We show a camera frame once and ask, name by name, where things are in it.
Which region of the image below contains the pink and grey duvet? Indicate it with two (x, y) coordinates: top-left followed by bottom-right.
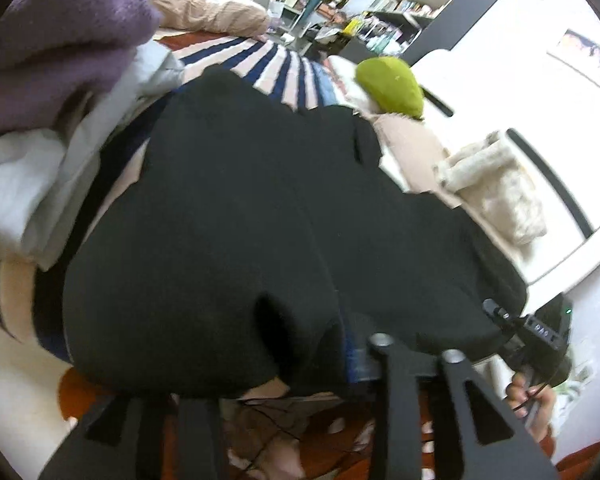
(151, 0), (271, 37)

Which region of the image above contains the white bed headboard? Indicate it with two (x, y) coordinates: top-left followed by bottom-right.
(413, 50), (600, 310)

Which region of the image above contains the white printed pillow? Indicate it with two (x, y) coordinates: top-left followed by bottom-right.
(323, 55), (381, 115)

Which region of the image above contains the striped bed blanket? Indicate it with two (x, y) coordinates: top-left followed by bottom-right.
(0, 29), (349, 421)

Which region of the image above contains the black hooded coat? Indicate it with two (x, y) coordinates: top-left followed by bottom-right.
(62, 66), (527, 399)

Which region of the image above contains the dark tall bookshelf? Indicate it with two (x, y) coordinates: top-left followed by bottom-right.
(339, 0), (498, 65)

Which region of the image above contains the person's right hand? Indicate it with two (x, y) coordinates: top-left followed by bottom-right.
(505, 372), (557, 442)

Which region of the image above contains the beige fleece blanket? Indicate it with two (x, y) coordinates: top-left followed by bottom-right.
(434, 131), (546, 247)

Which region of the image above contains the green plush pillow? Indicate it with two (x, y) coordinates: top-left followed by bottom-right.
(355, 56), (424, 119)

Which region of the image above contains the purple fuzzy sweater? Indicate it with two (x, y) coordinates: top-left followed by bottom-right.
(0, 0), (160, 134)

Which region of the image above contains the yellow drink bottle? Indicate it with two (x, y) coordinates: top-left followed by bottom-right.
(340, 15), (365, 38)

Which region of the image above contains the framed wall photo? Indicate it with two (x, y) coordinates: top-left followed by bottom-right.
(548, 29), (600, 87)

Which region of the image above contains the pink ribbed pillow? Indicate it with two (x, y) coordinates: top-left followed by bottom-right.
(372, 114), (462, 208)

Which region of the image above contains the light grey garment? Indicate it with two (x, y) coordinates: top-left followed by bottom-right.
(0, 41), (184, 269)

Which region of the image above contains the small white shelf rack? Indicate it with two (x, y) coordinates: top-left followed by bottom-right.
(280, 0), (311, 32)

